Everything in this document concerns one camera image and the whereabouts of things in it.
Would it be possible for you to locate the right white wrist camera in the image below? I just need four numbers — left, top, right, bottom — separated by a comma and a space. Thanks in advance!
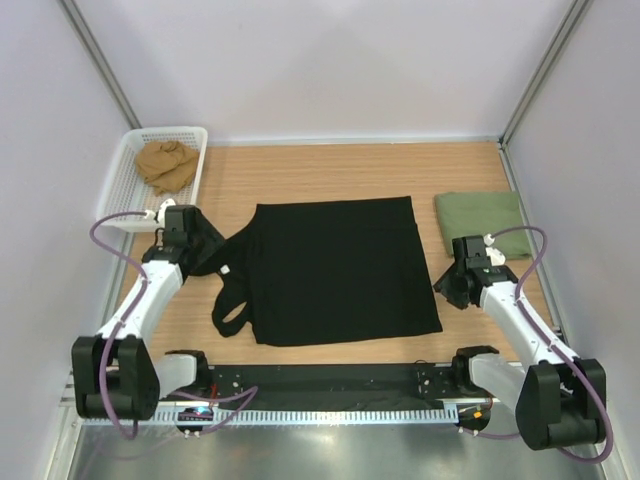
483, 233, 506, 266

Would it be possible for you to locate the aluminium frame rail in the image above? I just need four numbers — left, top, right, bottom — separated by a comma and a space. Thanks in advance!
60, 370, 76, 407

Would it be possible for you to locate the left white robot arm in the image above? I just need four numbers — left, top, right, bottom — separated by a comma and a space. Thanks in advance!
71, 201, 225, 424

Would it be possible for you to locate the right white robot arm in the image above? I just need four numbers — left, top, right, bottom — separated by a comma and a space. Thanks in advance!
434, 234, 613, 451

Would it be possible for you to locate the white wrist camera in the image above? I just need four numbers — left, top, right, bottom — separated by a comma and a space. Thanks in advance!
483, 233, 506, 266
144, 198, 176, 226

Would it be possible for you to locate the orange garment in basket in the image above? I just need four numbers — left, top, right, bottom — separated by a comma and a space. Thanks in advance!
135, 141, 199, 196

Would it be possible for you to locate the white plastic basket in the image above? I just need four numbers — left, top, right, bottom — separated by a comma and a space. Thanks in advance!
97, 126, 208, 218

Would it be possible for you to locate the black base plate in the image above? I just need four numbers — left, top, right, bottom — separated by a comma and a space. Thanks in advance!
209, 360, 489, 403

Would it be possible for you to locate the black tank top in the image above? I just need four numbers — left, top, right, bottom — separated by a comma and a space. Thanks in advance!
194, 197, 443, 347

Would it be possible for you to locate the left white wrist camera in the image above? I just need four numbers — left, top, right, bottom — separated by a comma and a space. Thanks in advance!
144, 198, 176, 226

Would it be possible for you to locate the green tank top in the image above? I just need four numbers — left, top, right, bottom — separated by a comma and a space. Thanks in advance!
434, 191, 524, 257

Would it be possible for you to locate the slotted grey cable duct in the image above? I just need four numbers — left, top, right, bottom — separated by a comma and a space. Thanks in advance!
145, 405, 459, 426

